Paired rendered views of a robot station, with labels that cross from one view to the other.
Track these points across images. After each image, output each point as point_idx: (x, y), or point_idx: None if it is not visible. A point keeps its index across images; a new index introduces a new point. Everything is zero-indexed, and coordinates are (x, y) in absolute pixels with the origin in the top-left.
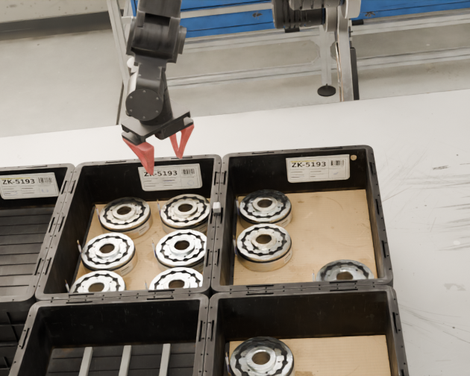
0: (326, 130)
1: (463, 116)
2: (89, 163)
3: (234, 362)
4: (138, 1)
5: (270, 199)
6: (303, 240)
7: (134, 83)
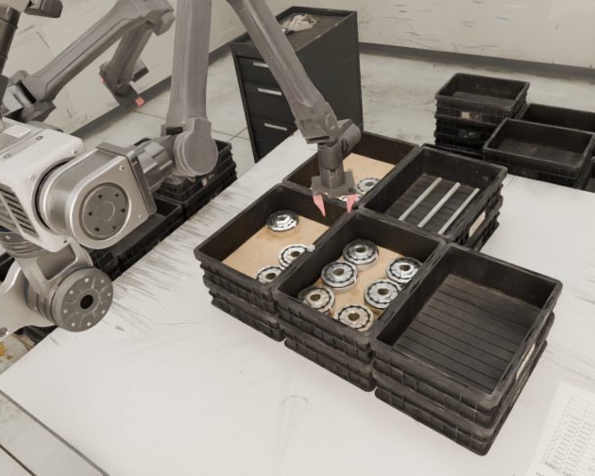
0: (121, 414)
1: (44, 362)
2: (357, 331)
3: None
4: (321, 106)
5: (265, 277)
6: (271, 261)
7: (349, 127)
